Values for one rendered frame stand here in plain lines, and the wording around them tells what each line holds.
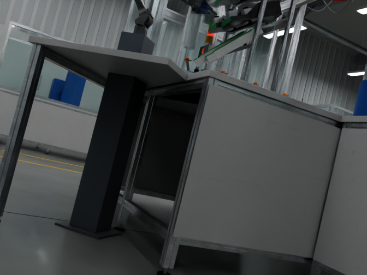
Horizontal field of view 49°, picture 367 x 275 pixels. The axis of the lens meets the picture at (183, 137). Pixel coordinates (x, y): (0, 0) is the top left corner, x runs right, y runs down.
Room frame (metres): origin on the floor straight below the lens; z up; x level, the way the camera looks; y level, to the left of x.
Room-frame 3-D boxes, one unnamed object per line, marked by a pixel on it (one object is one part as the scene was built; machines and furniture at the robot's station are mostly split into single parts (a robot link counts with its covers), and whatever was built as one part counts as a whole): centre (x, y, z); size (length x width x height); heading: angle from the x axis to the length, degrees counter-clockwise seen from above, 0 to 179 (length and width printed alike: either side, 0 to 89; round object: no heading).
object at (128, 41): (2.13, 0.37, 0.96); 0.14 x 0.14 x 0.20; 71
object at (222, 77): (2.57, -0.39, 0.84); 1.50 x 1.41 x 0.03; 23
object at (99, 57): (2.12, 0.32, 0.84); 0.90 x 0.70 x 0.03; 161
